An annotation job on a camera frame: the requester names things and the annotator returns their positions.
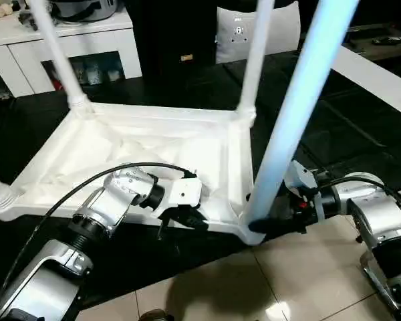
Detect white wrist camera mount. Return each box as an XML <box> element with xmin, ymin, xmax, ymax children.
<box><xmin>158</xmin><ymin>176</ymin><xmax>204</xmax><ymax>222</ymax></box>
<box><xmin>283</xmin><ymin>159</ymin><xmax>324</xmax><ymax>224</ymax></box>

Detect white plastic table top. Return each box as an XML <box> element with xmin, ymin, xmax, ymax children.
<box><xmin>0</xmin><ymin>101</ymin><xmax>267</xmax><ymax>247</ymax></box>

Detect black remote control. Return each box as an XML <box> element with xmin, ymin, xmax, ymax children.
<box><xmin>372</xmin><ymin>36</ymin><xmax>401</xmax><ymax>47</ymax></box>

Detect black cabinet with gold label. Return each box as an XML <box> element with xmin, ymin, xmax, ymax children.
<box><xmin>124</xmin><ymin>0</ymin><xmax>222</xmax><ymax>82</ymax></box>

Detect black table mat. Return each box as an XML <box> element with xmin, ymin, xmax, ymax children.
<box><xmin>0</xmin><ymin>51</ymin><xmax>401</xmax><ymax>300</ymax></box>

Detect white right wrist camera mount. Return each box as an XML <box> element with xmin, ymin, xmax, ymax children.
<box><xmin>283</xmin><ymin>159</ymin><xmax>324</xmax><ymax>224</ymax></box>

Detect white flat board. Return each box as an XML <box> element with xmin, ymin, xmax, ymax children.
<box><xmin>331</xmin><ymin>44</ymin><xmax>401</xmax><ymax>124</ymax></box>

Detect grey bag with black strap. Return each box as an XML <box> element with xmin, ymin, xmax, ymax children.
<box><xmin>49</xmin><ymin>0</ymin><xmax>118</xmax><ymax>23</ymax></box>

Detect white pillow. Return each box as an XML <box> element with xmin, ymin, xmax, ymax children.
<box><xmin>215</xmin><ymin>1</ymin><xmax>302</xmax><ymax>65</ymax></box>

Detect red bottle in cabinet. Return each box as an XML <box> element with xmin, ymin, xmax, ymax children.
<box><xmin>51</xmin><ymin>72</ymin><xmax>66</xmax><ymax>91</ymax></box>

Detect white plastic table leg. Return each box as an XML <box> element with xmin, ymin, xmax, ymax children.
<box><xmin>25</xmin><ymin>0</ymin><xmax>95</xmax><ymax>117</ymax></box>
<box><xmin>246</xmin><ymin>0</ymin><xmax>361</xmax><ymax>232</ymax></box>
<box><xmin>0</xmin><ymin>168</ymin><xmax>21</xmax><ymax>222</ymax></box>
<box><xmin>235</xmin><ymin>0</ymin><xmax>276</xmax><ymax>127</ymax></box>

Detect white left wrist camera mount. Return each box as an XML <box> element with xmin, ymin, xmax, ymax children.
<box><xmin>158</xmin><ymin>176</ymin><xmax>204</xmax><ymax>222</ymax></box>

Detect dark low tv bench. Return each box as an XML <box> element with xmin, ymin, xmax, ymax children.
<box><xmin>343</xmin><ymin>22</ymin><xmax>401</xmax><ymax>65</ymax></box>

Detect white glass-door cabinet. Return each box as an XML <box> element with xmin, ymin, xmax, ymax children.
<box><xmin>0</xmin><ymin>13</ymin><xmax>144</xmax><ymax>98</ymax></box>

